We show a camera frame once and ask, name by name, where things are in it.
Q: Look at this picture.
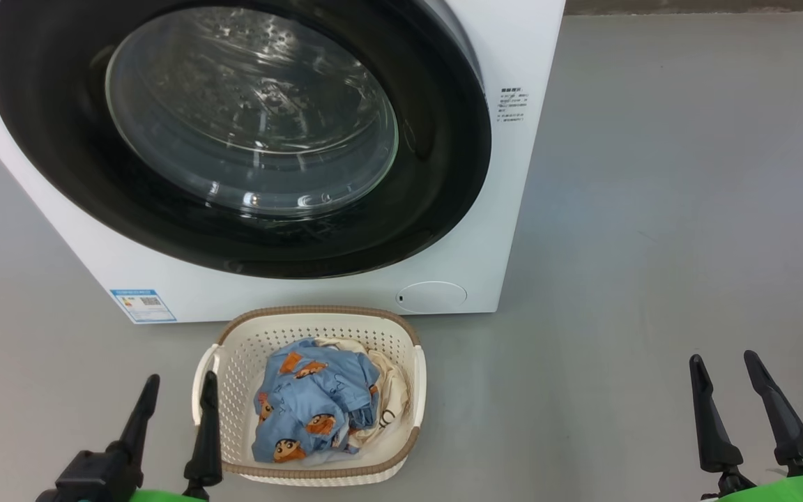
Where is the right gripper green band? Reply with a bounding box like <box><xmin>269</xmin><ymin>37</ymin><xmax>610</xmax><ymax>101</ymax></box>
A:
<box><xmin>689</xmin><ymin>350</ymin><xmax>803</xmax><ymax>502</ymax></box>

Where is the white front-load washing machine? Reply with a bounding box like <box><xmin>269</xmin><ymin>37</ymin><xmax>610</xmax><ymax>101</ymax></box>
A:
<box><xmin>0</xmin><ymin>0</ymin><xmax>567</xmax><ymax>325</ymax></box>

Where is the blue energy label sticker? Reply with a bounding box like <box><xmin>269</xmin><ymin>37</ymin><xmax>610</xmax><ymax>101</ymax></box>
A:
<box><xmin>110</xmin><ymin>289</ymin><xmax>177</xmax><ymax>324</ymax></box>

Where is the round black glass washer door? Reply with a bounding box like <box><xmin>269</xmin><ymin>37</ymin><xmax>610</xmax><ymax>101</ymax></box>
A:
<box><xmin>0</xmin><ymin>0</ymin><xmax>492</xmax><ymax>280</ymax></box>

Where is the cream white garment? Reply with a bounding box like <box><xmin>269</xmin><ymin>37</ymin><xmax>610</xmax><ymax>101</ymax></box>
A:
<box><xmin>314</xmin><ymin>337</ymin><xmax>411</xmax><ymax>466</ymax></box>

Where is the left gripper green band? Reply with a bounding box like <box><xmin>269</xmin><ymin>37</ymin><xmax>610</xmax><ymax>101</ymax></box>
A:
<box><xmin>107</xmin><ymin>371</ymin><xmax>223</xmax><ymax>502</ymax></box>

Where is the black text notice sticker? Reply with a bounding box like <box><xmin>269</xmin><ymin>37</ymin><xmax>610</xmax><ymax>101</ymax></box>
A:
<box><xmin>499</xmin><ymin>87</ymin><xmax>530</xmax><ymax>124</ymax></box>

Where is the cream perforated laundry basket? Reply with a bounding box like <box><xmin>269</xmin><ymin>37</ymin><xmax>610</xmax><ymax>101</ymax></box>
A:
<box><xmin>191</xmin><ymin>305</ymin><xmax>427</xmax><ymax>487</ymax></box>

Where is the blue cartoon-print garment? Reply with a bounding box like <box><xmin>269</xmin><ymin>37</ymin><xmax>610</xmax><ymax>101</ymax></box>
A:
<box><xmin>252</xmin><ymin>339</ymin><xmax>381</xmax><ymax>464</ymax></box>

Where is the round white filter cover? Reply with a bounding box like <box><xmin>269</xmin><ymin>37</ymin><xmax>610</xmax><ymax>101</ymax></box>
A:
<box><xmin>397</xmin><ymin>281</ymin><xmax>468</xmax><ymax>314</ymax></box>

